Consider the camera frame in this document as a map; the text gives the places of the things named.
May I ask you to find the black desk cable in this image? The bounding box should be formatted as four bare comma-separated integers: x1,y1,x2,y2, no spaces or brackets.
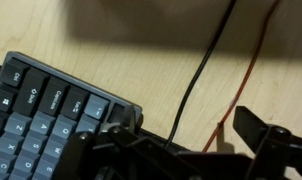
163,0,239,150

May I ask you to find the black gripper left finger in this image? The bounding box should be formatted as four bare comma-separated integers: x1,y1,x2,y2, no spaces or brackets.
53,105,206,180

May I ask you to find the thin red cable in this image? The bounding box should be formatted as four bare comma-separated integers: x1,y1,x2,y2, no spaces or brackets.
201,0,282,154

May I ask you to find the dark grey mechanical keyboard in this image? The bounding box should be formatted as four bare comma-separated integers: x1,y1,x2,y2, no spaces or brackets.
0,50,144,180

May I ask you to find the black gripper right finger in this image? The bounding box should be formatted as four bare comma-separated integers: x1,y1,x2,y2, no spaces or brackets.
232,105,302,180

